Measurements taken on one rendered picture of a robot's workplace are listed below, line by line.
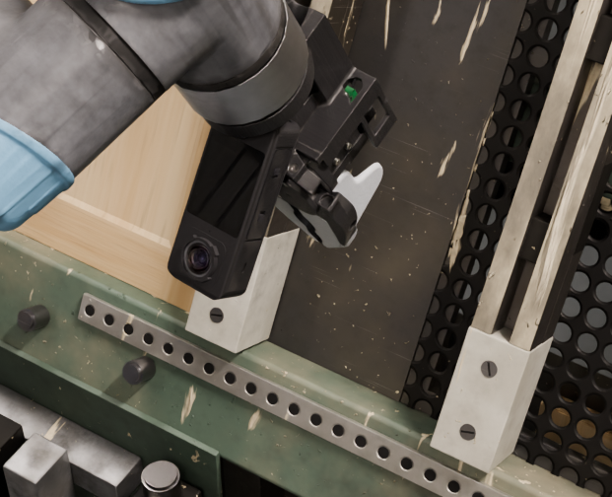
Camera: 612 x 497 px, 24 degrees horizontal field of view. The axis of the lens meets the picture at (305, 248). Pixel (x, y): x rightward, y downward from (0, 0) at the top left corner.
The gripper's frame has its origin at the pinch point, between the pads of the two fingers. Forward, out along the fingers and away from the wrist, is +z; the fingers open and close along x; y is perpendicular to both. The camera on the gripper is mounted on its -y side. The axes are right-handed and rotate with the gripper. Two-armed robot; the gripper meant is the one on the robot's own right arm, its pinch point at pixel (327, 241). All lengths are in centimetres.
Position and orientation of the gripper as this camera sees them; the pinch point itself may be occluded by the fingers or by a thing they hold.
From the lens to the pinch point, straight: 96.9
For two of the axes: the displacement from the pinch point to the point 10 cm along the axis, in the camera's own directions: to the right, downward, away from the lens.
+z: 3.0, 3.9, 8.7
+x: -7.6, -4.5, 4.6
